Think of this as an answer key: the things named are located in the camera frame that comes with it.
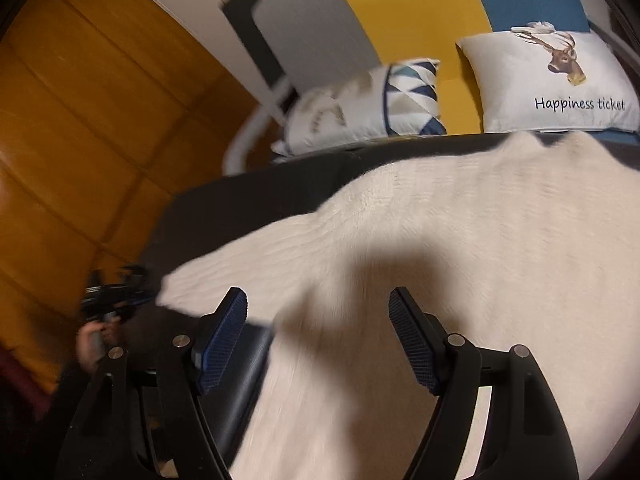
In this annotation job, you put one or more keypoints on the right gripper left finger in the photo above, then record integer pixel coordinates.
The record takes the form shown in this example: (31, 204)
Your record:
(218, 334)

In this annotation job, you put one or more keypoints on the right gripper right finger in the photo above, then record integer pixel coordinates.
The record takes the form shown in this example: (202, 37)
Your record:
(422, 338)

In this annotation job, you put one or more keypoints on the cream knit sweater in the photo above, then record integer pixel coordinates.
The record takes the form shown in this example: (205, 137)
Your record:
(450, 284)

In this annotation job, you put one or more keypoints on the person left hand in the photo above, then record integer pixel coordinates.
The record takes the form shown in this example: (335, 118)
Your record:
(92, 341)

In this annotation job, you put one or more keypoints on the triangle pattern pillow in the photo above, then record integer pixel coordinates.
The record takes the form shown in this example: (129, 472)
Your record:
(399, 99)

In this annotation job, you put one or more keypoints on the white deer print pillow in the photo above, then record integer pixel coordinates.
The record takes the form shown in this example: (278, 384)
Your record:
(538, 78)

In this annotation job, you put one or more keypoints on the grey yellow blue sofa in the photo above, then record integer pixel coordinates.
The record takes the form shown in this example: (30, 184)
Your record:
(299, 45)

